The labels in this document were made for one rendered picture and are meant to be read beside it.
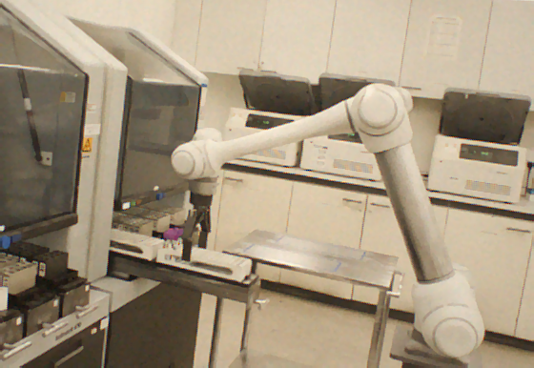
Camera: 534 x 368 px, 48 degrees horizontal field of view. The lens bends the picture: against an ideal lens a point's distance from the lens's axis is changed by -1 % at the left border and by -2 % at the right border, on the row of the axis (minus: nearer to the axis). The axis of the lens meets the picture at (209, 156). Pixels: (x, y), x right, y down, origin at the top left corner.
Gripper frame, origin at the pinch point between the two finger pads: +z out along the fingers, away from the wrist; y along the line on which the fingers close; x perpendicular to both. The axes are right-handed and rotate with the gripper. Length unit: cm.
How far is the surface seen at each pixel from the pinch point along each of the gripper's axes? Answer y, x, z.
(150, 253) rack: -4.9, 13.7, 2.0
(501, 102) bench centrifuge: 250, -103, -67
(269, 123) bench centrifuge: 232, 44, -33
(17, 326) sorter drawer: -66, 18, 8
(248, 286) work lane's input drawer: -5.5, -21.3, 5.0
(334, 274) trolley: 24.7, -42.9, 3.8
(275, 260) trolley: 25.3, -21.4, 3.9
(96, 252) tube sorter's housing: -16.3, 27.2, 2.1
